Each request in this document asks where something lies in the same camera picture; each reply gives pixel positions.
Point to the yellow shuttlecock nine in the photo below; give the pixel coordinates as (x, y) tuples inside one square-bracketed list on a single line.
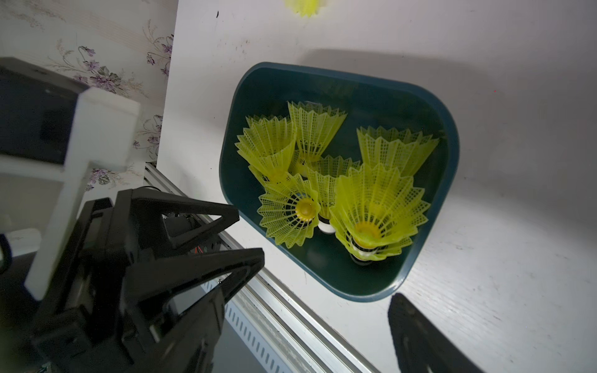
[(289, 211)]

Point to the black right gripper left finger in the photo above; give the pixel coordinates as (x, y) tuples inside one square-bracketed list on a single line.
[(190, 345)]

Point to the yellow shuttlecock seven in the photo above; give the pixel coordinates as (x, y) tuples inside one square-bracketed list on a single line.
[(316, 127)]

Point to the yellow shuttlecock one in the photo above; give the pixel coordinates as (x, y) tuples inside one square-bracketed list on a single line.
[(305, 8)]

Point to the yellow shuttlecock eight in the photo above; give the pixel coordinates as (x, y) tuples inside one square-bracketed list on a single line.
[(404, 150)]

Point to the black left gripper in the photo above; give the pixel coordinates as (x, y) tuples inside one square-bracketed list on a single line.
[(90, 320)]

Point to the yellow shuttlecock twelve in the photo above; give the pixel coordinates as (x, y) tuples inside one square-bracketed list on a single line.
[(377, 212)]

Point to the yellow shuttlecock four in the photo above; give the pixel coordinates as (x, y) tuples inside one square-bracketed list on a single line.
[(322, 176)]

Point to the teal plastic storage box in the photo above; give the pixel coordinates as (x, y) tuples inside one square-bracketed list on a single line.
[(369, 102)]

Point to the yellow shuttlecock six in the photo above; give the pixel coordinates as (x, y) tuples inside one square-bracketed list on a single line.
[(268, 144)]

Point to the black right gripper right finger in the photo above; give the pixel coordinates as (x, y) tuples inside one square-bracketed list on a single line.
[(420, 346)]

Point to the aluminium front rail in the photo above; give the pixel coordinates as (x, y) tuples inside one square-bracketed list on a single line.
[(284, 335)]

